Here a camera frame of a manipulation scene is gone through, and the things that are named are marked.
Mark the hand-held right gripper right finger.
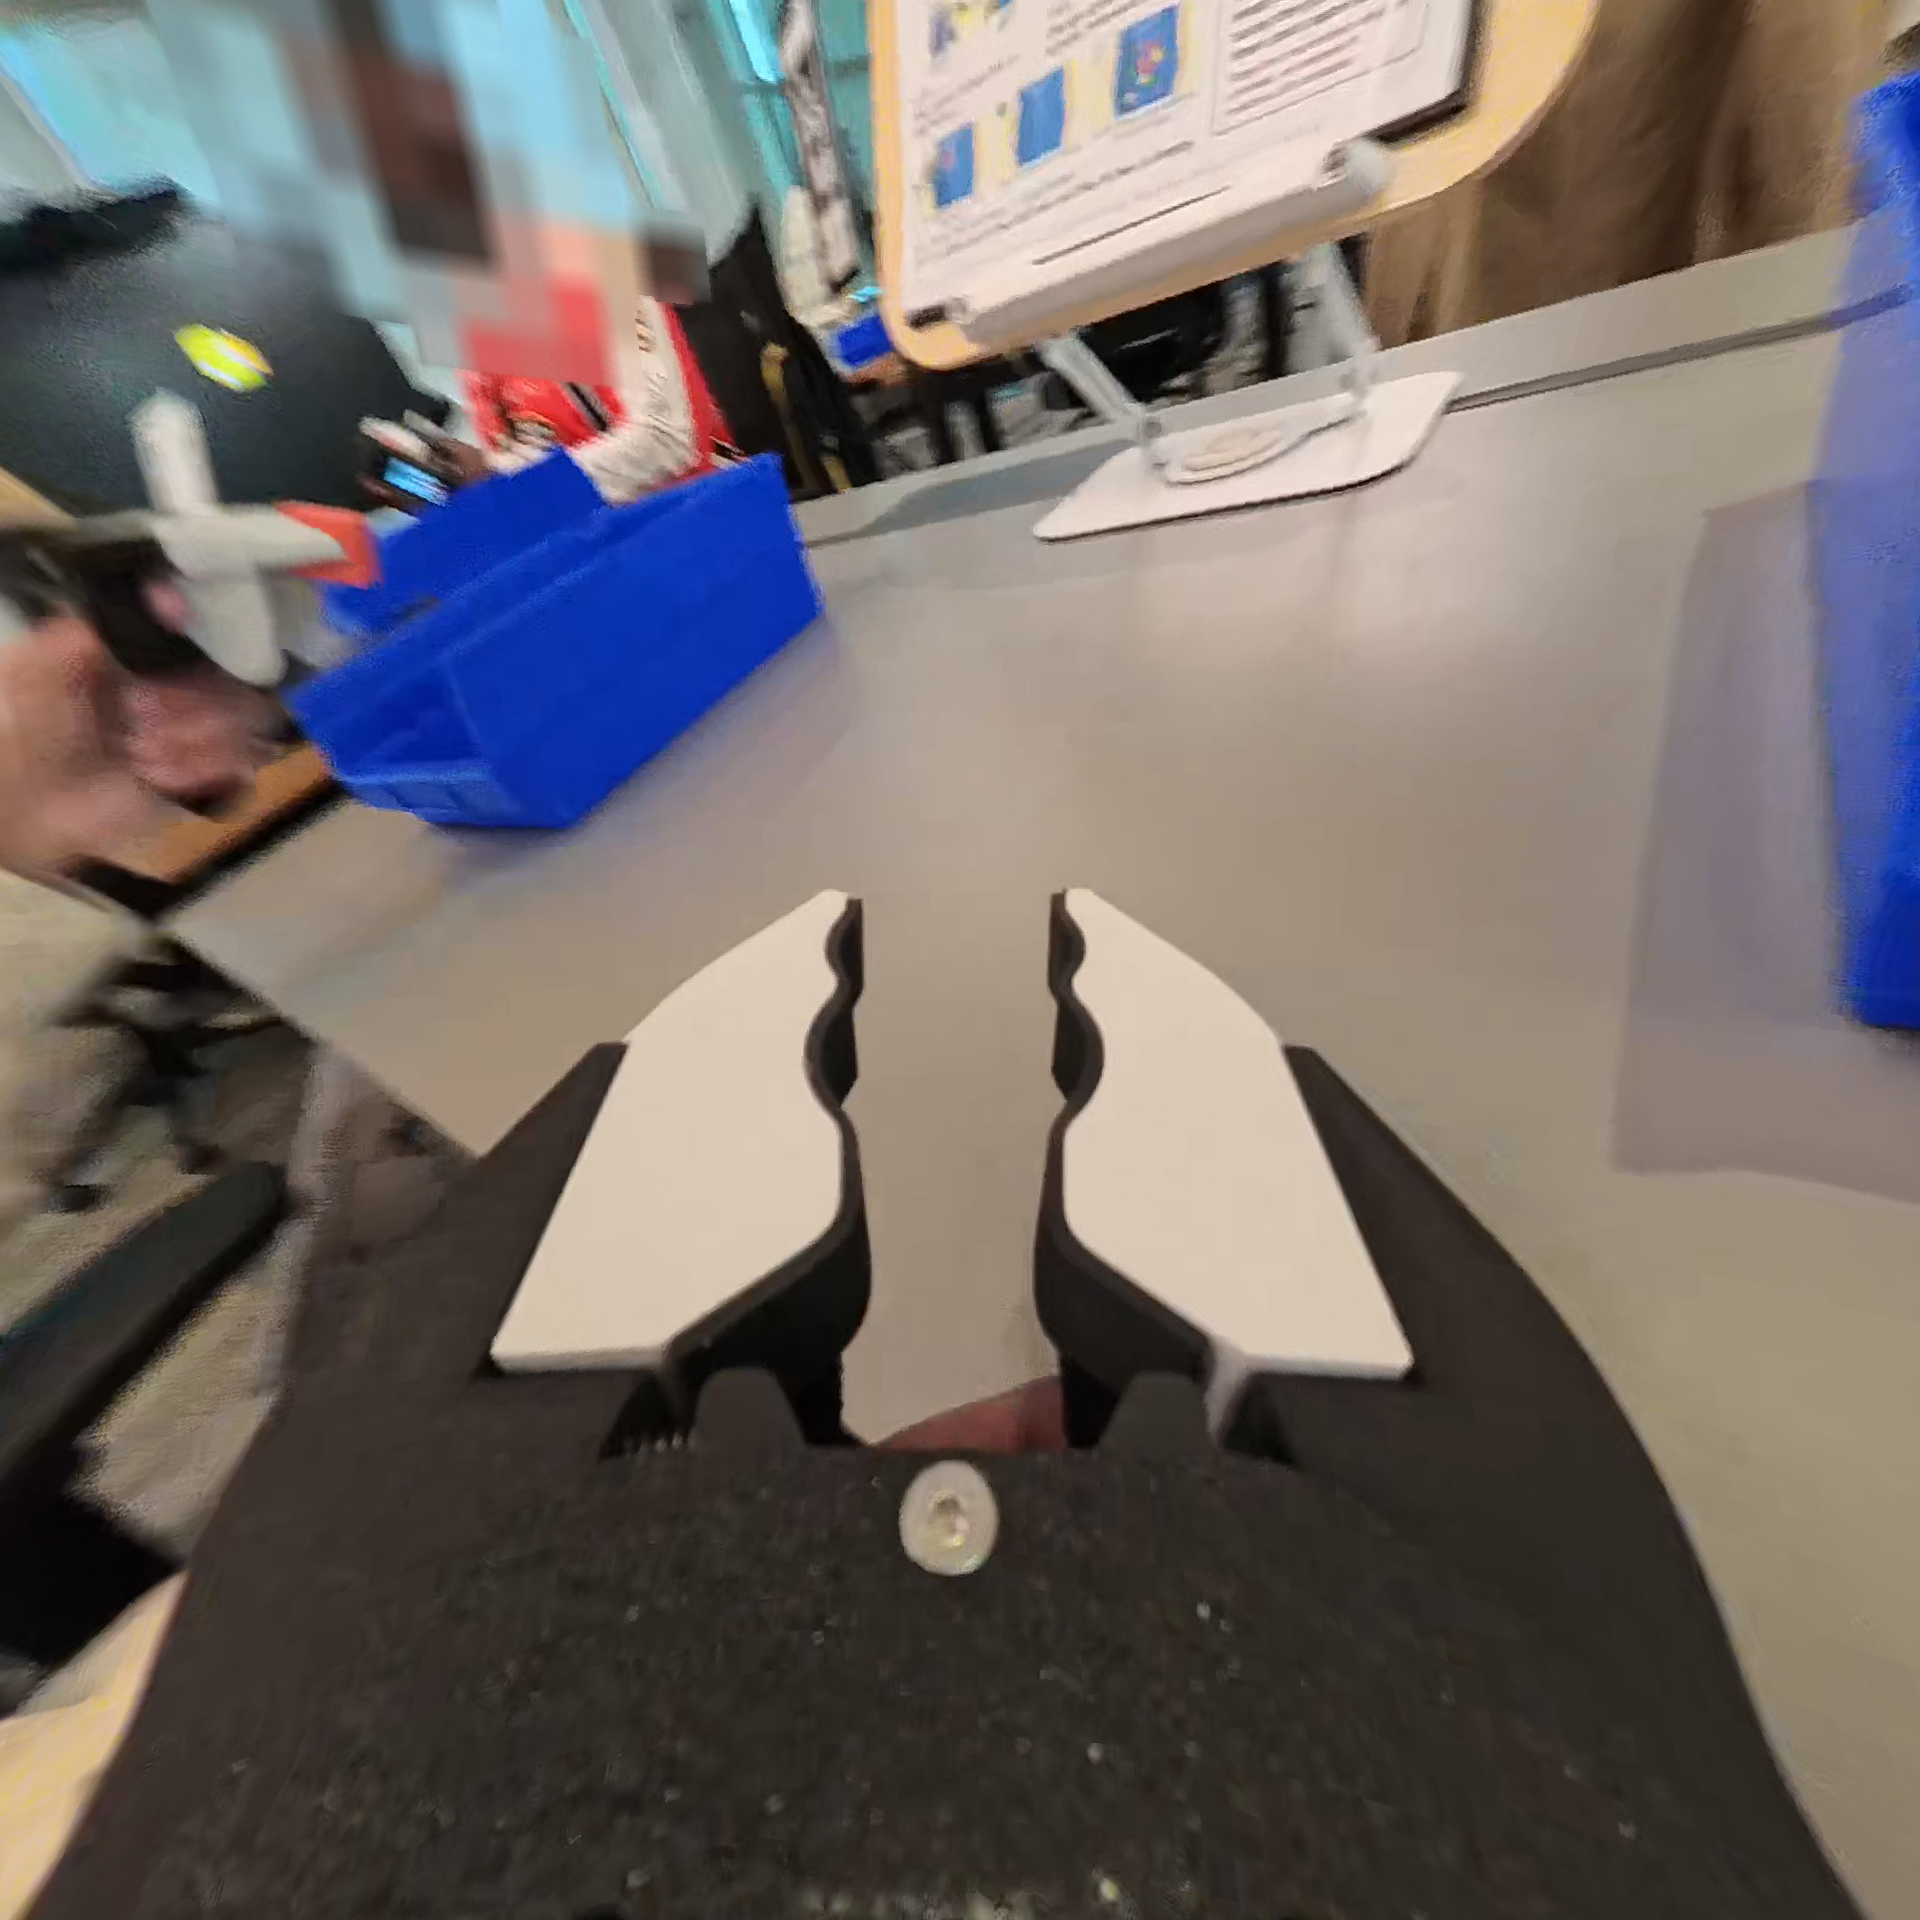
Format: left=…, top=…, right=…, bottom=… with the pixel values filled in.
left=1034, top=887, right=1416, bottom=1390

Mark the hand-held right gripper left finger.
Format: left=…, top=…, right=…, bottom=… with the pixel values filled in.
left=489, top=890, right=873, bottom=1377

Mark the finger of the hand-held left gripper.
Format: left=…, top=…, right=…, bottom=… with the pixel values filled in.
left=66, top=502, right=355, bottom=583
left=175, top=575, right=297, bottom=691

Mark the red wooden cube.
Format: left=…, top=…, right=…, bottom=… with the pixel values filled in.
left=277, top=506, right=382, bottom=591

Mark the person's left forearm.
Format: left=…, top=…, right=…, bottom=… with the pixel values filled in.
left=0, top=871, right=152, bottom=1247

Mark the person's left hand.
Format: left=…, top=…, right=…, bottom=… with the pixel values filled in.
left=0, top=615, right=290, bottom=879

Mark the large black screen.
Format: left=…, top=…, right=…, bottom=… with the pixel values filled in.
left=0, top=187, right=455, bottom=513

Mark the black garment with yellow trim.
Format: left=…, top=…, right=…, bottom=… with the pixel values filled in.
left=703, top=223, right=858, bottom=501

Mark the black mesh office chair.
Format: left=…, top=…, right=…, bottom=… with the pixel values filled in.
left=0, top=1161, right=290, bottom=1670

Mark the white printed paper strip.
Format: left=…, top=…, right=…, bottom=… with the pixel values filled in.
left=778, top=0, right=865, bottom=326

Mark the white and wooden book stand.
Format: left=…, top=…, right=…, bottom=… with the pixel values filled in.
left=870, top=0, right=1601, bottom=543

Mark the printed instruction sheet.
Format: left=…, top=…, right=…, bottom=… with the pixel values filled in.
left=901, top=0, right=1481, bottom=312

